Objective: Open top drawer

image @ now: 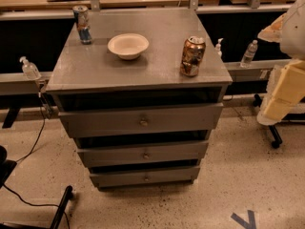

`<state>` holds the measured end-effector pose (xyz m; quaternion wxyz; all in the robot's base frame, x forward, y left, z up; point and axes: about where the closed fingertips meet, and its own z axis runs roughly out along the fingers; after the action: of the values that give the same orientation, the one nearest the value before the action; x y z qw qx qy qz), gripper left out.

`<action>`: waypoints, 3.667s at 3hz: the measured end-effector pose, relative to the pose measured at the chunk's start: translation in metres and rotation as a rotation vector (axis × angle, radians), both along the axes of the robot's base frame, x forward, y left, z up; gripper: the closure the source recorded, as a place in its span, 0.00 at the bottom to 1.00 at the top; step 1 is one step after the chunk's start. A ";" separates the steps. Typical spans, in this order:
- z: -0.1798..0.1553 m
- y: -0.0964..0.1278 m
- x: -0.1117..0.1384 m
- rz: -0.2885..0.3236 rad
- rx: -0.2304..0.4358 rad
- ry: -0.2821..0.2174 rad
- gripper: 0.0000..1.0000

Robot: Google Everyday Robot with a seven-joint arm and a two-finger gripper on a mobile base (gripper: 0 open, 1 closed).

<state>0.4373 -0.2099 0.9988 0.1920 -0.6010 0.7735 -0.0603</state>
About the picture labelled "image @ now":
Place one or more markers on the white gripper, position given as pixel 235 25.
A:
pixel 294 37

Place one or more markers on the grey top drawer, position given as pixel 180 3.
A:
pixel 132 121

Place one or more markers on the grey drawer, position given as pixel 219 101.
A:
pixel 188 173
pixel 142 153
pixel 132 121

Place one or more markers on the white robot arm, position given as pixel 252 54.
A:
pixel 288 30

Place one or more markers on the grey middle drawer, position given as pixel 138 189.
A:
pixel 142 153

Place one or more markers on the grey bottom drawer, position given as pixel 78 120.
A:
pixel 188 173

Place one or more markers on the grey drawer cabinet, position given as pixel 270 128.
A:
pixel 90 77

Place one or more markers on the clear plastic water bottle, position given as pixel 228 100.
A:
pixel 249 54

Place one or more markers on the black caster leg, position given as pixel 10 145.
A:
pixel 277 139

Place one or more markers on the small white pump bottle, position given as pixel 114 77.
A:
pixel 218 47

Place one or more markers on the brown gold soda can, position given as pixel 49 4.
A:
pixel 192 55

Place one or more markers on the white paper bowl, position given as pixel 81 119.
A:
pixel 128 46

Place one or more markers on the blue red soda can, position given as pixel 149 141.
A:
pixel 81 17

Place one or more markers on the clear hand sanitizer bottle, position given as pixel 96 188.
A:
pixel 29 69

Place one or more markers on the black chair base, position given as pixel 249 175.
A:
pixel 6 168

